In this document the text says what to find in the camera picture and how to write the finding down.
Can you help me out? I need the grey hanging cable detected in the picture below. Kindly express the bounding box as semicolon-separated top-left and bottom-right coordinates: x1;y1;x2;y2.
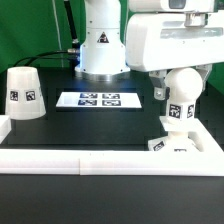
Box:
51;0;65;69

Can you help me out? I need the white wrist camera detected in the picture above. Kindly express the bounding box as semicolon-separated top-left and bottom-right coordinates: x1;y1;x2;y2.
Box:
129;0;218;13

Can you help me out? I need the black cable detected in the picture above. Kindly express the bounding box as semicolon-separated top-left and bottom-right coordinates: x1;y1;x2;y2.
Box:
13;48;81;68

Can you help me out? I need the white lamp shade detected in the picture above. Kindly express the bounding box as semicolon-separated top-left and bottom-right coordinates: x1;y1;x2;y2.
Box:
5;66;46;120

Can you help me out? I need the white lamp bulb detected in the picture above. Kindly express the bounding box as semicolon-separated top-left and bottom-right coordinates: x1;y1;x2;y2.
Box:
165;68;203;122

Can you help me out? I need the white lamp base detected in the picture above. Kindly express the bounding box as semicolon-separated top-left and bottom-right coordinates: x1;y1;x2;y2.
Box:
148;116;199;152

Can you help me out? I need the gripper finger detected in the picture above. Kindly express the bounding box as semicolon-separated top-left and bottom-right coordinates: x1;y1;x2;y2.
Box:
196;64;212;89
149;70;169;100

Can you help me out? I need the white U-shaped fence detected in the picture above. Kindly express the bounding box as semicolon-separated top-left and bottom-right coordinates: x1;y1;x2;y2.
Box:
0;121;224;177

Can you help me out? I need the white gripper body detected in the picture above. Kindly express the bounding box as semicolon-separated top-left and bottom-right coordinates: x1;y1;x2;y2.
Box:
126;10;224;72

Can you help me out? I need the white tag plate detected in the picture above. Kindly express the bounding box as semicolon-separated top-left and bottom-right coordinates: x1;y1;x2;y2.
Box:
56;92;141;108

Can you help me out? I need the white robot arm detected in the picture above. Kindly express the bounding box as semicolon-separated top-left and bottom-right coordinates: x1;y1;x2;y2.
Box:
75;0;224;100

